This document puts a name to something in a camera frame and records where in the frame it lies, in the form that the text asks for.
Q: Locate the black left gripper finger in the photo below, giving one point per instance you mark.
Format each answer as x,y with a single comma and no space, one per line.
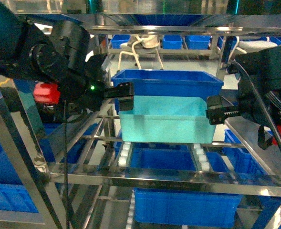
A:
124,94

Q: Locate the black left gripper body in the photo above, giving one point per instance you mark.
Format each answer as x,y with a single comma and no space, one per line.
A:
86,89

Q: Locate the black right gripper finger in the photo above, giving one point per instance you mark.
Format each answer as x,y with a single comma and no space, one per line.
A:
219,109

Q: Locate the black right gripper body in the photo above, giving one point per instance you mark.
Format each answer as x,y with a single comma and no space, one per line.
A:
249,106

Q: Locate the teal plastic bin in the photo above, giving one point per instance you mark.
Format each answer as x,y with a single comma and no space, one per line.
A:
167,119

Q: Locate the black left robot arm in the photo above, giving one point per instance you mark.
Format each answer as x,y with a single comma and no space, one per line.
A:
58,63

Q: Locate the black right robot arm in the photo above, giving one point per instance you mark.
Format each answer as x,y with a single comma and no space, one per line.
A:
267,63

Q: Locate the blue crate middle shelf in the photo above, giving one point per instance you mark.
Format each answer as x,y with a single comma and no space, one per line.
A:
162,159

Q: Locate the blue crate shelf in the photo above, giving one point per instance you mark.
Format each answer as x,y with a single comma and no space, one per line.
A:
185,208
162,159

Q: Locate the blue crate lower shelf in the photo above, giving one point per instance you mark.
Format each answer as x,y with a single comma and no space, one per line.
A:
185,208

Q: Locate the blue crate behind teal bin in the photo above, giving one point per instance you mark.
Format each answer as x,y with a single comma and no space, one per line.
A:
170,83

